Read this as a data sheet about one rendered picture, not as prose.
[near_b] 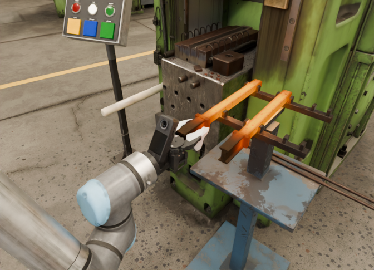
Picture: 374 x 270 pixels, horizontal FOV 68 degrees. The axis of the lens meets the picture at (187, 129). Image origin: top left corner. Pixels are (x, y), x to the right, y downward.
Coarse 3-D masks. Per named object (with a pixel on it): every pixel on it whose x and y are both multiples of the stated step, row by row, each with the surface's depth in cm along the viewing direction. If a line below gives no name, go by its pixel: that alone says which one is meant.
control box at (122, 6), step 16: (80, 0) 141; (96, 0) 138; (112, 0) 136; (128, 0) 137; (80, 16) 142; (96, 16) 139; (112, 16) 136; (128, 16) 140; (64, 32) 145; (80, 32) 142
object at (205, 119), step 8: (256, 80) 99; (248, 88) 95; (232, 96) 90; (240, 96) 90; (224, 104) 86; (232, 104) 88; (208, 112) 82; (216, 112) 82; (192, 120) 78; (200, 120) 78; (208, 120) 78; (184, 128) 75; (192, 128) 75; (200, 128) 79; (184, 136) 75
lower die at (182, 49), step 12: (204, 36) 136; (228, 36) 133; (240, 36) 135; (252, 36) 139; (180, 48) 129; (192, 48) 123; (204, 48) 122; (216, 48) 123; (228, 48) 129; (192, 60) 127; (204, 60) 121
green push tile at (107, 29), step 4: (104, 24) 137; (108, 24) 137; (112, 24) 136; (104, 28) 137; (108, 28) 137; (112, 28) 136; (100, 32) 138; (104, 32) 138; (108, 32) 137; (112, 32) 136; (100, 36) 138; (104, 36) 138; (108, 36) 137; (112, 36) 136
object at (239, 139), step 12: (276, 96) 90; (288, 96) 91; (264, 108) 84; (276, 108) 85; (252, 120) 79; (264, 120) 80; (240, 132) 73; (252, 132) 75; (228, 144) 69; (240, 144) 74; (228, 156) 70
